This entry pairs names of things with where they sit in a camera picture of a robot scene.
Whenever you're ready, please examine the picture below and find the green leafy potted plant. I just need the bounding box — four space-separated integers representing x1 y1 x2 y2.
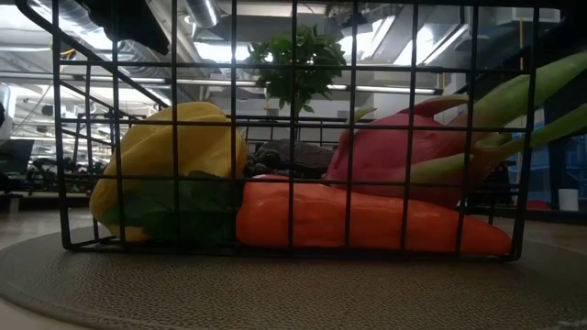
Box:
247 25 349 116

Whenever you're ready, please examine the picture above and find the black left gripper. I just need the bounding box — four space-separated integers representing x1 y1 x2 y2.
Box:
80 0 171 55

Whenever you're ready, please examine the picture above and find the black grape bunch with leaf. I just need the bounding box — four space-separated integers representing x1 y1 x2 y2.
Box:
245 139 336 180

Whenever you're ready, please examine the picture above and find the yellow bell pepper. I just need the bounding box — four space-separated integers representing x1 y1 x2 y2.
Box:
89 101 249 243

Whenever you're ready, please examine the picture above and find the black wire basket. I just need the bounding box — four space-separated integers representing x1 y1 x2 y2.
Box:
13 0 587 263

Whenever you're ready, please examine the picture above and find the pink dragon fruit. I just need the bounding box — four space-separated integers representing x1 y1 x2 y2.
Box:
325 52 587 210

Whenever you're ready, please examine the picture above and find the round grey placemat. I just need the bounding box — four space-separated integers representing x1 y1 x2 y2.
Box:
0 226 587 330

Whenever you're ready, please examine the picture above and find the orange carrot with green leaves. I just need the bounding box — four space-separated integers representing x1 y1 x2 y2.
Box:
103 171 513 257

